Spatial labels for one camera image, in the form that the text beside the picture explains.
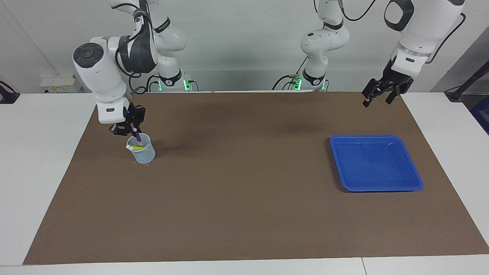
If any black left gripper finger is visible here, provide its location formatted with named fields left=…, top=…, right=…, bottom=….
left=385, top=86, right=402, bottom=105
left=362, top=78, right=386, bottom=108

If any translucent plastic cup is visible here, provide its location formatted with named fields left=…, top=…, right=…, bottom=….
left=126, top=133, right=156, bottom=164

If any blue plastic tray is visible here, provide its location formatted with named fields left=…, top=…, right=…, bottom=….
left=329, top=134, right=424, bottom=192

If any black stand pole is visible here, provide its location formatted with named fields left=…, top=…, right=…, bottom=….
left=444, top=60, right=489, bottom=102

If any white power strip box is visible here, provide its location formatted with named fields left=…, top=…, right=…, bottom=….
left=39, top=74, right=83, bottom=93

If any blue crate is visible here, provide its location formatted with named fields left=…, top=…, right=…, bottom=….
left=469, top=95, right=489, bottom=135

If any black table clamp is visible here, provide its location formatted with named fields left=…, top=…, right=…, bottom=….
left=0, top=80, right=20, bottom=104

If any brown table mat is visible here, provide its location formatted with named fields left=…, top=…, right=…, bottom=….
left=23, top=91, right=489, bottom=265

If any black arm base cable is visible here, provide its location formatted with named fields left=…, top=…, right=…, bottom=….
left=146, top=74, right=161, bottom=92
left=272, top=55, right=308, bottom=91

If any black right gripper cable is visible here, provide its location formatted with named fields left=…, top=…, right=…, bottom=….
left=111, top=0, right=153, bottom=96

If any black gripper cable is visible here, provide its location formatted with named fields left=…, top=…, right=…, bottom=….
left=111, top=0, right=153, bottom=96
left=338, top=0, right=466, bottom=65

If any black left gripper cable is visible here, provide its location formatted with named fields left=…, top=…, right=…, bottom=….
left=338, top=0, right=466, bottom=65

